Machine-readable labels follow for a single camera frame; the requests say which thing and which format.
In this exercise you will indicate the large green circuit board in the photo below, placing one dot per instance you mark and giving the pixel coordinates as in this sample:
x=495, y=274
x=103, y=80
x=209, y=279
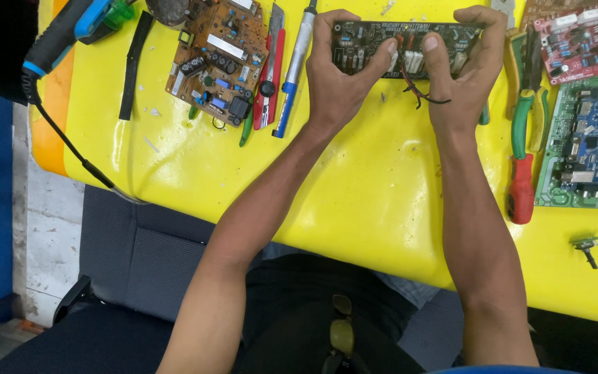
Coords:
x=556, y=150

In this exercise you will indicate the blue black soldering iron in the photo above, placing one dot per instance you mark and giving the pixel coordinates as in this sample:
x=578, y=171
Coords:
x=60, y=36

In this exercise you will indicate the black flat strip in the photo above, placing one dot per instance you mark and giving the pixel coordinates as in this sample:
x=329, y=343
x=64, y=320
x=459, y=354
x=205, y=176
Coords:
x=134, y=67

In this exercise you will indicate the red circuit board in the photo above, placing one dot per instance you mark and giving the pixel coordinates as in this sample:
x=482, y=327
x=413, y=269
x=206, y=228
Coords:
x=582, y=44

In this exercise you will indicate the person's left hand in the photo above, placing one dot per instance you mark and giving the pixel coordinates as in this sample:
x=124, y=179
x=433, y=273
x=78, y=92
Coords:
x=330, y=93

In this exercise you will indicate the yellow lens sunglasses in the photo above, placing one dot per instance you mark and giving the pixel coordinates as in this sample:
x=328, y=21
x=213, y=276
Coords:
x=341, y=332

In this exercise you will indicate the red utility knife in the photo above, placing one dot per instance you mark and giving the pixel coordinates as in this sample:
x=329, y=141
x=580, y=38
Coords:
x=270, y=78

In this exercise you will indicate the silver blue desoldering pump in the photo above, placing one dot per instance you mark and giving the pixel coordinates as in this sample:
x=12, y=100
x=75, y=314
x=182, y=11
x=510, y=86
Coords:
x=295, y=67

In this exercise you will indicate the person's right hand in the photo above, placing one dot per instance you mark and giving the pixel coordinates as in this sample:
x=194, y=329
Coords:
x=465, y=98

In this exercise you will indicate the dark brown circuit board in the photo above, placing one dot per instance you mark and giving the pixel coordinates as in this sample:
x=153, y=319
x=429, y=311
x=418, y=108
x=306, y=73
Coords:
x=543, y=6

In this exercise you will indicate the black circuit board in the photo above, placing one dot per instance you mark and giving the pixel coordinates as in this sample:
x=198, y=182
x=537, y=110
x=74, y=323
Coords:
x=361, y=44

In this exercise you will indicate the person's black shirt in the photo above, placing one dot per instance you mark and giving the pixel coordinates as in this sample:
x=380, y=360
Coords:
x=288, y=311

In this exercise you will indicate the round metal tin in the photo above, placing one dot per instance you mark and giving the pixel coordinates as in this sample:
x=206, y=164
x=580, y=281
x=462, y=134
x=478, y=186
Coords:
x=169, y=11

